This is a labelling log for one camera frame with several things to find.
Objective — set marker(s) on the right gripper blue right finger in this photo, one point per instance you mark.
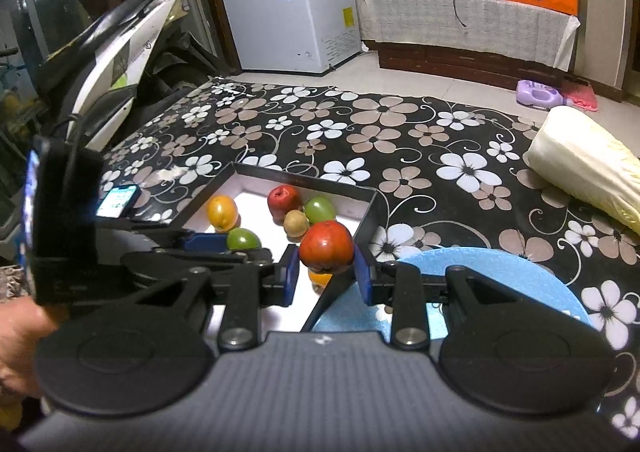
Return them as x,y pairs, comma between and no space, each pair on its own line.
364,269

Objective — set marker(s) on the red apple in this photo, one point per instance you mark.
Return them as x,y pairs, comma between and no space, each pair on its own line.
282,200

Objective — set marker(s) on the white black scooter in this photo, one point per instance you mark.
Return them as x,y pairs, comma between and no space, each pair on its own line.
123,69

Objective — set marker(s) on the napa cabbage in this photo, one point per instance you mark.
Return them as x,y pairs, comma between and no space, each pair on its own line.
580,157

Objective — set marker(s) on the brown kiwi left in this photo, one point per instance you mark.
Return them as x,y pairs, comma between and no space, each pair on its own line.
295,224

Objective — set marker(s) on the smartphone with lit screen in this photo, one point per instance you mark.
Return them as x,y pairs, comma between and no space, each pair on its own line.
118,202

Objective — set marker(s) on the green apple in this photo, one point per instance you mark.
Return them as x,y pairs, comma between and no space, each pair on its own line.
319,209

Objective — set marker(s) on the tv cabinet with lace cloth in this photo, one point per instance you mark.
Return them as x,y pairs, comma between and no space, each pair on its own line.
493,42

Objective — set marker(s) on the white chest freezer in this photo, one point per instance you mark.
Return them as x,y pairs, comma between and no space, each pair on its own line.
293,36

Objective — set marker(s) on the green lime fruit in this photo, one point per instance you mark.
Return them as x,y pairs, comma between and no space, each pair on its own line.
242,239

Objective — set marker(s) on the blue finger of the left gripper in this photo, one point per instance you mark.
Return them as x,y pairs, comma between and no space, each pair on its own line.
205,242

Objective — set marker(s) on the person's left hand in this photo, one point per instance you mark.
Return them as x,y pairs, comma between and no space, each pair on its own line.
23,324

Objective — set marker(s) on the red fruit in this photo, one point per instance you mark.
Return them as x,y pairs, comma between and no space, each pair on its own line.
327,247

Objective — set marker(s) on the blue cartoon tiger plate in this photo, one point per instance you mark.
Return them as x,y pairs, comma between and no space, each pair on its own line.
494,277

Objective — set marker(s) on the yellow orange fruit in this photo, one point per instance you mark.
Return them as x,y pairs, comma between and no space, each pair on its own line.
222,213

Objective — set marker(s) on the black tray with white inside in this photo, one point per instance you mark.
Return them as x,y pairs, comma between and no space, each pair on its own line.
359,209

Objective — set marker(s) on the small orange fruit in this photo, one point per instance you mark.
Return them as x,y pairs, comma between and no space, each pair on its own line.
319,280

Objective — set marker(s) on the purple detergent bottle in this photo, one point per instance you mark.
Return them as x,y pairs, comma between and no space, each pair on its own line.
538,96

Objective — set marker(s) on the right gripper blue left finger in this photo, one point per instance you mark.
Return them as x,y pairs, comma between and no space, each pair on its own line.
287,275

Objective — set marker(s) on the floral black table cloth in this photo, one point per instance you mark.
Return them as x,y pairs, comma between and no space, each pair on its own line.
449,175

